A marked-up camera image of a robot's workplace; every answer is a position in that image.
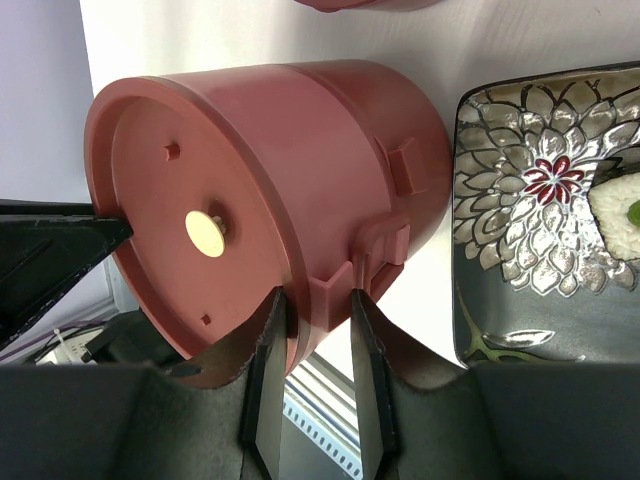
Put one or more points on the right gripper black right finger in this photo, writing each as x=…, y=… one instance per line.
x=423, y=417

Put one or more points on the dark red lid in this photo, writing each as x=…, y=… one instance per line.
x=209, y=238

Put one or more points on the dark pink bowl front left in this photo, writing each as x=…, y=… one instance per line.
x=413, y=150

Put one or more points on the pink bowl back left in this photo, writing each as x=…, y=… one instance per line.
x=331, y=6

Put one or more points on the slotted white cable duct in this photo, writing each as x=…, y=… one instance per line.
x=331, y=445

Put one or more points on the white sushi cube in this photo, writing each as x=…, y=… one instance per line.
x=615, y=206

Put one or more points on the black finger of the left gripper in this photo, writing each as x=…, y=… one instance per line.
x=46, y=249

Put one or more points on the black floral square plate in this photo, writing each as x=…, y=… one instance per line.
x=533, y=280

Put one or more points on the aluminium front rail frame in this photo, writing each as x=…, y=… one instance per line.
x=327, y=388

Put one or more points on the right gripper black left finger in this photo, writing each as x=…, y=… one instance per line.
x=215, y=416

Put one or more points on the pink bowl with handles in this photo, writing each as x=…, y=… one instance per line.
x=325, y=173

